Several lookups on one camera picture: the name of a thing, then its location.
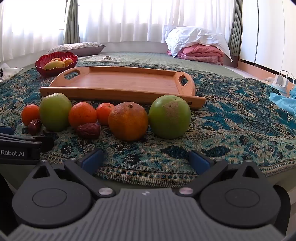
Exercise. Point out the folded pink blanket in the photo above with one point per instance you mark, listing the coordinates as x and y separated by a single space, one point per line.
203 53

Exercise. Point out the large orange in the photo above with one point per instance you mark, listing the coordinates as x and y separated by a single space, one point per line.
128 122

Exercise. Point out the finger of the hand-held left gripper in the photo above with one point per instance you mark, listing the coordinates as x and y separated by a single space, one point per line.
46 144
7 130

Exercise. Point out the white paper bag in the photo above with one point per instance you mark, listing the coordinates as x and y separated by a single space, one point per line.
283 80

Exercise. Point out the large green apple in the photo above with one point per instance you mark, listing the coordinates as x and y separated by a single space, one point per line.
170 118

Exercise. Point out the white wardrobe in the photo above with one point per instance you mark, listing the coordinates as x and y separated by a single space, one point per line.
270 32

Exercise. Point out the red scalloped bowl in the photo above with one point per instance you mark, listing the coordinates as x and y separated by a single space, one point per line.
42 62

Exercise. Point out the green curtain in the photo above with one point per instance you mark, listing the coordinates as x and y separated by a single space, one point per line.
72 23
235 27

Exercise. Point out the white pillow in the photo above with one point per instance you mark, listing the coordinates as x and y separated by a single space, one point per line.
196 37

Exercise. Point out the red date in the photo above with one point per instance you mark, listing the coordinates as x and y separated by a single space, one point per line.
89 131
34 127

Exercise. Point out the light blue cloth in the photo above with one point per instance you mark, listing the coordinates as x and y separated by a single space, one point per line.
284 102

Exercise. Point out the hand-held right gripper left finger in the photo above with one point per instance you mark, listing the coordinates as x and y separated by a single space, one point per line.
93 162

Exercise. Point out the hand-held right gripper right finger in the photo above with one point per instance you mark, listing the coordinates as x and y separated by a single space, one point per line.
198 162

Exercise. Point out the white plastic bag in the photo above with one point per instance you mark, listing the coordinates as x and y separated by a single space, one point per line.
8 71

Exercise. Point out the small orange fruit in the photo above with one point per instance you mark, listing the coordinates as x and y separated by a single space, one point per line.
56 59
68 61

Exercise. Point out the yellow mango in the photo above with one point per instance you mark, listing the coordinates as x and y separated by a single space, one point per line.
54 65

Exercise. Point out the green quilted bed cover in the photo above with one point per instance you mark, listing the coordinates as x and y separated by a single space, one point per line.
143 58

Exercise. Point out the floral grey pillow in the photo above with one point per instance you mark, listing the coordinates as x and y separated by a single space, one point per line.
81 47

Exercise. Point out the small green apple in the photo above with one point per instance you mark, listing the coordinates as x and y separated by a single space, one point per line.
55 111

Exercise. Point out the white sheer curtain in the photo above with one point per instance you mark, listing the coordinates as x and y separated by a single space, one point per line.
150 20
30 25

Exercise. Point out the small tangerine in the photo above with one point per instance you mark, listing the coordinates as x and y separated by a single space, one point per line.
104 113

